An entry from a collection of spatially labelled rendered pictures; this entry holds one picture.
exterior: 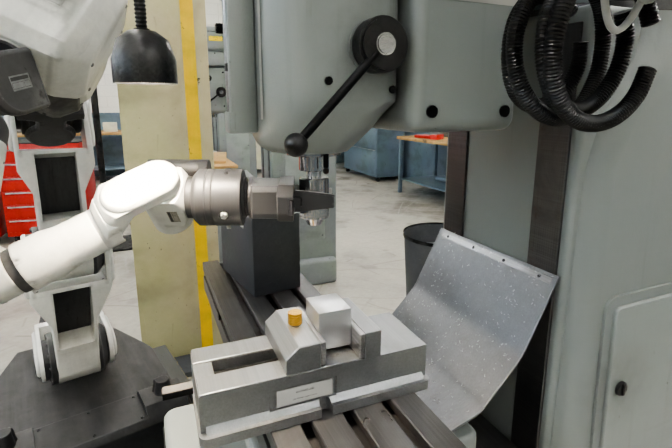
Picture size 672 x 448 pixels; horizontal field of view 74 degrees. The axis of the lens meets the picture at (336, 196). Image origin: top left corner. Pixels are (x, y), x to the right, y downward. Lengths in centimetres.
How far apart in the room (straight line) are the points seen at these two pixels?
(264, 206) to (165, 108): 174
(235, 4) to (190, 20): 176
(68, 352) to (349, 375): 93
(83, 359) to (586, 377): 123
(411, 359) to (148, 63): 55
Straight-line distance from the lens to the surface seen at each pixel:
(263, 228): 103
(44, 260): 72
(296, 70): 59
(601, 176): 81
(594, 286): 85
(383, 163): 804
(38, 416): 154
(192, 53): 239
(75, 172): 129
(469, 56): 69
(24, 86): 86
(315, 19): 60
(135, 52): 57
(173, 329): 265
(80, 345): 145
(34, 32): 91
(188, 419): 92
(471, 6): 70
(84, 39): 93
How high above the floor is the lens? 138
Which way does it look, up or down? 12 degrees down
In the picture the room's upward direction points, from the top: straight up
